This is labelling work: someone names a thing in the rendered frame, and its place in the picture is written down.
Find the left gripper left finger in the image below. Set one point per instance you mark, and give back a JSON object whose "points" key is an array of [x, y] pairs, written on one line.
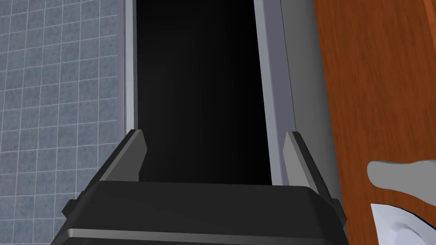
{"points": [[127, 160]]}

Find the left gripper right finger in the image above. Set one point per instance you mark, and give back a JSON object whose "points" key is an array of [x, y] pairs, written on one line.
{"points": [[299, 161]]}

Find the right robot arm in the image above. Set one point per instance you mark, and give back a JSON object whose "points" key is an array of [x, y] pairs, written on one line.
{"points": [[402, 226]]}

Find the brown wooden door leaf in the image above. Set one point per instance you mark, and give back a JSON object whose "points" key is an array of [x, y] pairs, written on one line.
{"points": [[374, 102]]}

